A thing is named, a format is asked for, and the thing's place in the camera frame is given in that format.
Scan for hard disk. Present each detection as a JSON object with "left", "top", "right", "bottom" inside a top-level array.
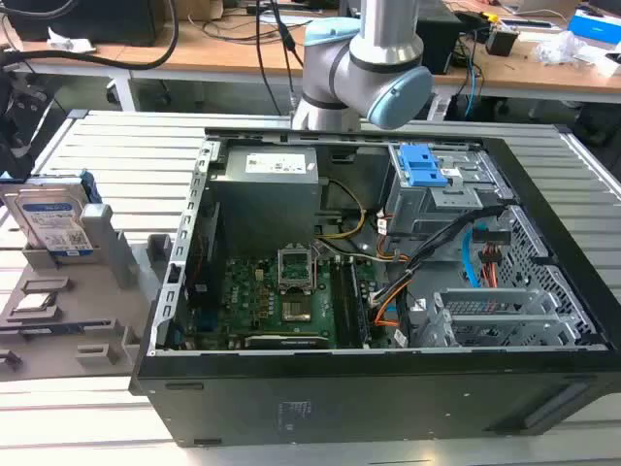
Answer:
[{"left": 0, "top": 169, "right": 103, "bottom": 258}]

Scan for blue disk bay latch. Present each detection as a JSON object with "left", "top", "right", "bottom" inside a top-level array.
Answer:
[{"left": 400, "top": 144, "right": 450, "bottom": 188}]

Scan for grey metal disk bay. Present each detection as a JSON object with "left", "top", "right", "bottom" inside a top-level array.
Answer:
[{"left": 386, "top": 143, "right": 515, "bottom": 240}]

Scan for crumpled white paper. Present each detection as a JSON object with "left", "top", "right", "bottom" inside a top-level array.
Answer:
[{"left": 46, "top": 26, "right": 98, "bottom": 54}]

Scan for large black case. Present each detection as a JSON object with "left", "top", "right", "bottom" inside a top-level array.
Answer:
[{"left": 9, "top": 0, "right": 167, "bottom": 48}]

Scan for silver CPU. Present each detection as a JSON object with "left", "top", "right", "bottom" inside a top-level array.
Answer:
[{"left": 14, "top": 293, "right": 59, "bottom": 315}]

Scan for grey parts rack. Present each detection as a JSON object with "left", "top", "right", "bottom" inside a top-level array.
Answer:
[{"left": 0, "top": 203, "right": 176, "bottom": 384}]

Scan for RAM stick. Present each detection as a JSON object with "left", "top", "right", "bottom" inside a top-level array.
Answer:
[{"left": 0, "top": 319, "right": 111, "bottom": 337}]

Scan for wooden desk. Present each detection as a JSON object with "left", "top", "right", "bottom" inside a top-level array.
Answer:
[{"left": 0, "top": 0, "right": 621, "bottom": 106}]

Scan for grey power supply unit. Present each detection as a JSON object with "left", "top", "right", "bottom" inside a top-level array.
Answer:
[{"left": 208, "top": 147, "right": 321, "bottom": 244}]

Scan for green motherboard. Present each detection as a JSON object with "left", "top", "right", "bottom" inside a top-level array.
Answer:
[{"left": 186, "top": 254, "right": 389, "bottom": 350}]

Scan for CPU socket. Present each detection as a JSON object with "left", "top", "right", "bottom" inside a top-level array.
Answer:
[{"left": 276, "top": 247, "right": 315, "bottom": 296}]

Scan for small gold chipset heatsink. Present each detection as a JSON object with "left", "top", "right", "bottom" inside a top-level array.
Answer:
[{"left": 280, "top": 299, "right": 313, "bottom": 323}]

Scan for black graphics card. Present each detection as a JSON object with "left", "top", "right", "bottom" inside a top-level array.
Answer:
[{"left": 244, "top": 332, "right": 336, "bottom": 350}]

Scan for black open PC case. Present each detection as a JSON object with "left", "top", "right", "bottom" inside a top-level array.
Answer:
[{"left": 128, "top": 124, "right": 621, "bottom": 449}]

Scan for black desktop computer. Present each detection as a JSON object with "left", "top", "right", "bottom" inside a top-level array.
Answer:
[{"left": 415, "top": 0, "right": 463, "bottom": 77}]

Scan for small black box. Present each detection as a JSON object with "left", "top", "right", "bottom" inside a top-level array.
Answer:
[{"left": 484, "top": 26, "right": 520, "bottom": 57}]

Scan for crumpled clear plastic wrap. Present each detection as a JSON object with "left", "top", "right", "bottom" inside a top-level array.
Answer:
[{"left": 532, "top": 29, "right": 592, "bottom": 67}]

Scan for blue cardboard box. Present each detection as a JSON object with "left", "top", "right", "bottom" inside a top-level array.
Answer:
[{"left": 567, "top": 7, "right": 621, "bottom": 50}]

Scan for thick black cable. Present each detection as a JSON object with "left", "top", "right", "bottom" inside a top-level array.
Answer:
[{"left": 0, "top": 0, "right": 180, "bottom": 73}]

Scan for thin black hanging cable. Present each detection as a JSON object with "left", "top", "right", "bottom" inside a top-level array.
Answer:
[{"left": 268, "top": 0, "right": 307, "bottom": 117}]

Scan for yellow power wires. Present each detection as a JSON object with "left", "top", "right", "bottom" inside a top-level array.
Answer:
[{"left": 312, "top": 179, "right": 368, "bottom": 242}]

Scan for orange wire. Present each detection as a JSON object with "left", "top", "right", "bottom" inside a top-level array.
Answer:
[{"left": 373, "top": 271, "right": 414, "bottom": 327}]

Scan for black wire bundle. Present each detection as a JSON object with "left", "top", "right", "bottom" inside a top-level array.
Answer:
[{"left": 368, "top": 206, "right": 504, "bottom": 308}]

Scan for blue hanging cable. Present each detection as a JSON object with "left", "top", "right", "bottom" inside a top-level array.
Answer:
[{"left": 463, "top": 28, "right": 487, "bottom": 118}]

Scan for blue data wire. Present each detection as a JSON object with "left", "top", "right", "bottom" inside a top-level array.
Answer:
[{"left": 462, "top": 225, "right": 486, "bottom": 288}]

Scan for black connector with orange wires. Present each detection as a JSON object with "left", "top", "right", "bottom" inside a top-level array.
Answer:
[{"left": 473, "top": 227, "right": 513, "bottom": 288}]

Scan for silver expansion slot bracket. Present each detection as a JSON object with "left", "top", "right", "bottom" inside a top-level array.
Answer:
[
  {"left": 434, "top": 288, "right": 559, "bottom": 317},
  {"left": 416, "top": 314, "right": 570, "bottom": 349}
]

